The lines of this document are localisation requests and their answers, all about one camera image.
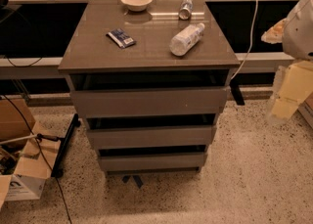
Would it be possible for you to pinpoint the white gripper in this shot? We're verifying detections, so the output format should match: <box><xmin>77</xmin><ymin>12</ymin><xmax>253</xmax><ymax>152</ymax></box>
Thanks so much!
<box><xmin>266</xmin><ymin>61</ymin><xmax>313</xmax><ymax>124</ymax></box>

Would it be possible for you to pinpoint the grey bottom drawer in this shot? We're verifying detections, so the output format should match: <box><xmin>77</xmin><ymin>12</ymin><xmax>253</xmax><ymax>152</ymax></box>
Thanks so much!
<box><xmin>98</xmin><ymin>153</ymin><xmax>207</xmax><ymax>171</ymax></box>

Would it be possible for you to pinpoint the grey drawer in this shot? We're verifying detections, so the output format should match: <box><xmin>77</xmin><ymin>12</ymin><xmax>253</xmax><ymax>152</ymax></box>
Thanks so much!
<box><xmin>87</xmin><ymin>126</ymin><xmax>216</xmax><ymax>150</ymax></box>
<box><xmin>98</xmin><ymin>153</ymin><xmax>207</xmax><ymax>171</ymax></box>
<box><xmin>70</xmin><ymin>88</ymin><xmax>227</xmax><ymax>118</ymax></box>

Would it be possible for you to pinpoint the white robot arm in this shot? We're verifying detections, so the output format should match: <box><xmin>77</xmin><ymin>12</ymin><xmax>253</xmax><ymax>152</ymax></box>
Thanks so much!
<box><xmin>261</xmin><ymin>0</ymin><xmax>313</xmax><ymax>124</ymax></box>

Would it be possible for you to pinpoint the grey top drawer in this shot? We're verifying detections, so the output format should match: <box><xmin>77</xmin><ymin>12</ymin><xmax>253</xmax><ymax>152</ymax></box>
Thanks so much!
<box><xmin>70</xmin><ymin>88</ymin><xmax>227</xmax><ymax>118</ymax></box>

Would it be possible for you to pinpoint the grey drawer cabinet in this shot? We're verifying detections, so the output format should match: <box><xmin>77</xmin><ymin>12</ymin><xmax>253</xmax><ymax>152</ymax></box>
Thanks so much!
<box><xmin>59</xmin><ymin>0</ymin><xmax>240</xmax><ymax>175</ymax></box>

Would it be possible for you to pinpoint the grey middle drawer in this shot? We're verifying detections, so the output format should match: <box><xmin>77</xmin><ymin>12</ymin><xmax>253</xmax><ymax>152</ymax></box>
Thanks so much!
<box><xmin>87</xmin><ymin>126</ymin><xmax>216</xmax><ymax>150</ymax></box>

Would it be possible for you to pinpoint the open cardboard box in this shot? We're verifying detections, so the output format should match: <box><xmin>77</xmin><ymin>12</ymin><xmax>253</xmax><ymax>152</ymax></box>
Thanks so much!
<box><xmin>0</xmin><ymin>99</ymin><xmax>60</xmax><ymax>206</ymax></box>

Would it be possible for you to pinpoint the cardboard box at right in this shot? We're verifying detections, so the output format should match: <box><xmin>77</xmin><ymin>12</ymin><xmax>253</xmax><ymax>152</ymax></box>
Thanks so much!
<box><xmin>298</xmin><ymin>93</ymin><xmax>313</xmax><ymax>128</ymax></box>

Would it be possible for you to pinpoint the large white plastic bottle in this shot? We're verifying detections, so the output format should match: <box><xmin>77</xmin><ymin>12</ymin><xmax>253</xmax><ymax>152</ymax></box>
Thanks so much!
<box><xmin>169</xmin><ymin>23</ymin><xmax>205</xmax><ymax>57</ymax></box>

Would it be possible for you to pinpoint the small clear plastic bottle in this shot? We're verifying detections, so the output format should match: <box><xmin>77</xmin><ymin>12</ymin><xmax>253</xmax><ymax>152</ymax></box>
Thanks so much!
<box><xmin>178</xmin><ymin>0</ymin><xmax>193</xmax><ymax>21</ymax></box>

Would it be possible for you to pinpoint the blue snack packet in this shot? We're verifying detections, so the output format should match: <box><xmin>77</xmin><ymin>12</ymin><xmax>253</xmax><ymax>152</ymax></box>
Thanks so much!
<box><xmin>107</xmin><ymin>28</ymin><xmax>136</xmax><ymax>49</ymax></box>

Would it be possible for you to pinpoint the white ceramic bowl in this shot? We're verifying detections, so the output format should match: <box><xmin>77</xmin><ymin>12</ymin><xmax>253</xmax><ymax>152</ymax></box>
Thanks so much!
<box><xmin>120</xmin><ymin>0</ymin><xmax>153</xmax><ymax>12</ymax></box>

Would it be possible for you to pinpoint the black stand with leg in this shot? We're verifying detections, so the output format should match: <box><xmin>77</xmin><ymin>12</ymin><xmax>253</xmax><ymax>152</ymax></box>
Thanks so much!
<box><xmin>36</xmin><ymin>113</ymin><xmax>81</xmax><ymax>178</ymax></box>

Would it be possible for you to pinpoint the white cable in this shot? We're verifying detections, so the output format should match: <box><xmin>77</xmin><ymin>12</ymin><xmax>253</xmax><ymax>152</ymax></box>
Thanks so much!
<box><xmin>230</xmin><ymin>0</ymin><xmax>259</xmax><ymax>82</ymax></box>

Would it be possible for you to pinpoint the black floor cable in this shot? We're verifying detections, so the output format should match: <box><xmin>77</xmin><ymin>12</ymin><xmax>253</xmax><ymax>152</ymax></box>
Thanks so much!
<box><xmin>0</xmin><ymin>94</ymin><xmax>73</xmax><ymax>224</ymax></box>

